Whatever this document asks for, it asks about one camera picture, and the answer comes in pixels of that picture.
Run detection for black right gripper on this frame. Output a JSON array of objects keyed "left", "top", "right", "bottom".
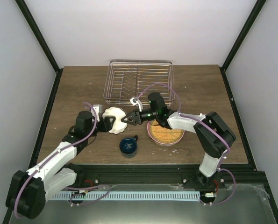
[{"left": 121, "top": 109, "right": 158, "bottom": 126}]

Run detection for white scalloped bowl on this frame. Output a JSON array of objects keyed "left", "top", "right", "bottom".
[{"left": 102, "top": 106, "right": 127, "bottom": 134}]

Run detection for dark blue mug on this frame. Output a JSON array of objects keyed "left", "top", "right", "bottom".
[{"left": 119, "top": 135, "right": 138, "bottom": 158}]

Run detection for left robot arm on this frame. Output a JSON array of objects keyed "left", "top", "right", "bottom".
[{"left": 6, "top": 111, "right": 116, "bottom": 219}]

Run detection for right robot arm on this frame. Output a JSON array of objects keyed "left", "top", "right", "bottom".
[{"left": 121, "top": 92, "right": 236, "bottom": 188}]

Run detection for pink plate with woven pattern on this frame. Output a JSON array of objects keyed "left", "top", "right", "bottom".
[{"left": 147, "top": 120, "right": 185, "bottom": 146}]

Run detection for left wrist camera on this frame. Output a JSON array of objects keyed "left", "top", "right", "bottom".
[{"left": 93, "top": 104, "right": 103, "bottom": 117}]

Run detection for metal wire dish rack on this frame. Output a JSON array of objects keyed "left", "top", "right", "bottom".
[{"left": 103, "top": 59, "right": 175, "bottom": 106}]

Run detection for light blue slotted cable duct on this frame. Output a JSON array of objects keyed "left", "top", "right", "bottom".
[{"left": 51, "top": 191, "right": 200, "bottom": 202}]

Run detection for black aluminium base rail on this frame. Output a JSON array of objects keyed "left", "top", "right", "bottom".
[{"left": 64, "top": 163, "right": 267, "bottom": 190}]

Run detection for left black frame post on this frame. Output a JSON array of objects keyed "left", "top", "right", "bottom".
[{"left": 14, "top": 0, "right": 61, "bottom": 73}]

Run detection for black frame post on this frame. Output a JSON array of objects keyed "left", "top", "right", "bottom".
[
  {"left": 220, "top": 0, "right": 268, "bottom": 70},
  {"left": 14, "top": 0, "right": 61, "bottom": 73}
]

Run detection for right black frame post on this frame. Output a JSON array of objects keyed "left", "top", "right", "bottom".
[{"left": 220, "top": 0, "right": 268, "bottom": 70}]

